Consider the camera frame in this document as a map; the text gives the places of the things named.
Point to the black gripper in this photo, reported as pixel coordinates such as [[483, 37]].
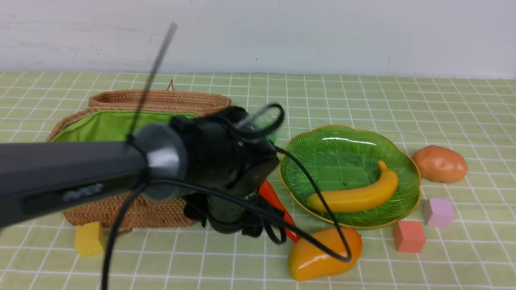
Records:
[[228, 218]]

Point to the orange toy carrot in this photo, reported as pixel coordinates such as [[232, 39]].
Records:
[[274, 197]]

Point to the yellow toy banana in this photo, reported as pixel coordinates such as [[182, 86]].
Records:
[[359, 199]]

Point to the brown toy potato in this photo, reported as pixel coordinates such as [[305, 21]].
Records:
[[440, 164]]

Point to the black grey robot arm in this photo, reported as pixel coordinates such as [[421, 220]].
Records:
[[215, 163]]

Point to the green leaf-shaped plate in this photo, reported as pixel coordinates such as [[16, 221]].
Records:
[[338, 157]]

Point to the woven wicker basket green lining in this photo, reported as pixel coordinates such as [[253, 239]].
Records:
[[111, 124]]

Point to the yellow wooden cube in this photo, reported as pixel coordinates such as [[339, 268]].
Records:
[[90, 239]]

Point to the salmon red wooden cube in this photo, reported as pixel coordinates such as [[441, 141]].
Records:
[[409, 236]]

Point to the pink wooden cube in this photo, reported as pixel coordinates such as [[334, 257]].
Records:
[[438, 213]]

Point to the green checkered tablecloth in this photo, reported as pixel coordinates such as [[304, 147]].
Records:
[[475, 117]]

